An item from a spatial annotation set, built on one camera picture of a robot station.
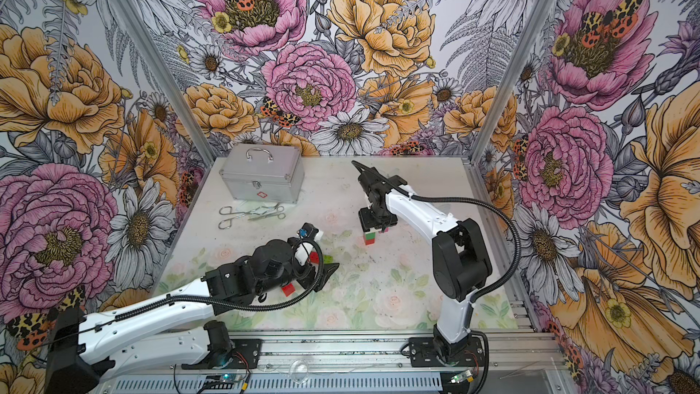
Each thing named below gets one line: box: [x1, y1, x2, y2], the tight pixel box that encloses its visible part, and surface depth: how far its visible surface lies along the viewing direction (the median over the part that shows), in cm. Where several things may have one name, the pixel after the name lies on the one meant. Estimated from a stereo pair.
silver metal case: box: [218, 143, 305, 205], surface depth 101 cm
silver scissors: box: [247, 205, 287, 220], surface depth 107 cm
